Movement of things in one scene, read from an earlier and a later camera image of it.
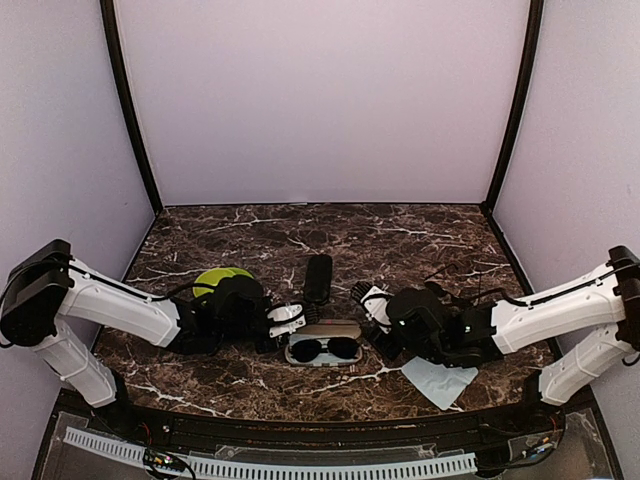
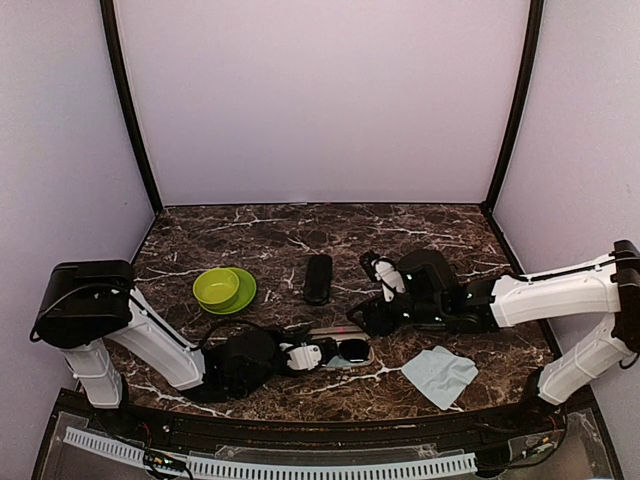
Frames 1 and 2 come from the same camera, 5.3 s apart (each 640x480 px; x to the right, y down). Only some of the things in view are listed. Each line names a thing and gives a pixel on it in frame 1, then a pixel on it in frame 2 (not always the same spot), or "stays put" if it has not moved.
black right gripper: [381, 344] -> [375, 313]
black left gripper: [264, 348] -> [269, 332]
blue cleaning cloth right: [444, 385] stays put
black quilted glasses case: [319, 276] stays put
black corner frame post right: [531, 66] stays put
